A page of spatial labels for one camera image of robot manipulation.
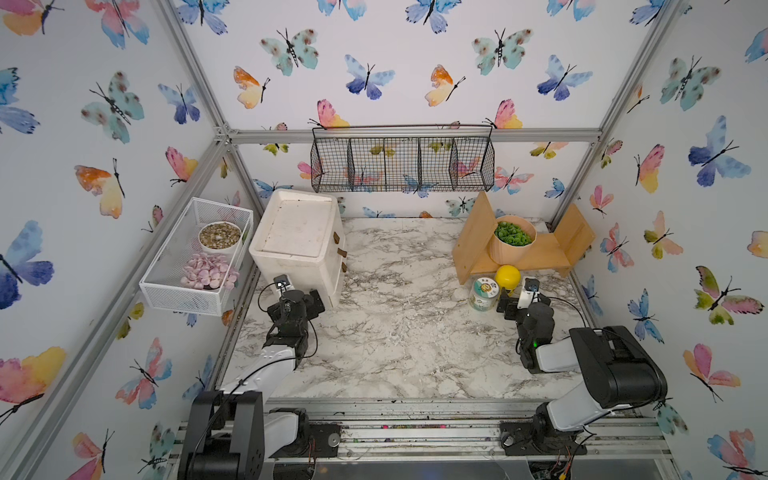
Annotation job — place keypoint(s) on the wooden shelf stand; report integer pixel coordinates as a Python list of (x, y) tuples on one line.
[(479, 251)]

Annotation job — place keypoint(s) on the pink flower petals pile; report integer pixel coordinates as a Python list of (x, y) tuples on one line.
[(209, 272)]

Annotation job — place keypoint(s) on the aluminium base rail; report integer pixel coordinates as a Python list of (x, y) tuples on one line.
[(467, 438)]

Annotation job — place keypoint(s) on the yellow lidded jar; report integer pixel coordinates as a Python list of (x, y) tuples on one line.
[(508, 277)]

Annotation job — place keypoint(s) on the white bowl of seeds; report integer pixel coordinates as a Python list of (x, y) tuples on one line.
[(220, 237)]

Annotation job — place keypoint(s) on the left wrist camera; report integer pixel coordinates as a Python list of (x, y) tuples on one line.
[(282, 284)]

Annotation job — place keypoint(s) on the green label round tin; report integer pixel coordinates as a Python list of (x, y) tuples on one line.
[(485, 292)]

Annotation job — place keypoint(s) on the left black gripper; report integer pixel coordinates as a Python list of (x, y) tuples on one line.
[(312, 304)]

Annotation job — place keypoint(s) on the peach pot green plant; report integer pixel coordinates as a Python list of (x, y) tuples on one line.
[(512, 239)]

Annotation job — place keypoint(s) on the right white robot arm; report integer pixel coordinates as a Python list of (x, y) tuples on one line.
[(617, 375)]

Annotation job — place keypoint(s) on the white mesh wall basket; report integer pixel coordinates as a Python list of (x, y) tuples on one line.
[(161, 285)]

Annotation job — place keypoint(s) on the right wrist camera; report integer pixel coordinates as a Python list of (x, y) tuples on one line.
[(529, 292)]

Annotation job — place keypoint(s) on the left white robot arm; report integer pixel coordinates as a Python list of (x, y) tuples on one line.
[(229, 433)]

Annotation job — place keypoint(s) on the black wire wall basket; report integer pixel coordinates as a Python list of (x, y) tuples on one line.
[(412, 159)]

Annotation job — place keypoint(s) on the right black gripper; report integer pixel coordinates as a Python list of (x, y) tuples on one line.
[(512, 306)]

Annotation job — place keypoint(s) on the white plastic drawer cabinet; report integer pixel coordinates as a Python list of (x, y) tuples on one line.
[(300, 235)]

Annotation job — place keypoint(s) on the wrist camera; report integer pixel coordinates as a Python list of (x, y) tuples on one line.
[(282, 284), (529, 292)]

